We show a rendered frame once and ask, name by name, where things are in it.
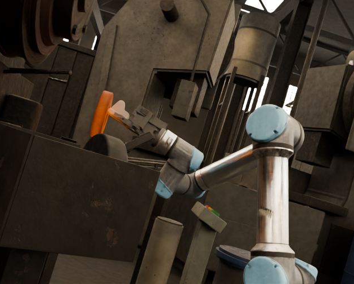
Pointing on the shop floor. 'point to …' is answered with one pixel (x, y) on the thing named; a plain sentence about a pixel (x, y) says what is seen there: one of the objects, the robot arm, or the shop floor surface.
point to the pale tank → (245, 73)
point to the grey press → (334, 158)
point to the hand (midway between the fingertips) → (104, 109)
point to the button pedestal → (201, 244)
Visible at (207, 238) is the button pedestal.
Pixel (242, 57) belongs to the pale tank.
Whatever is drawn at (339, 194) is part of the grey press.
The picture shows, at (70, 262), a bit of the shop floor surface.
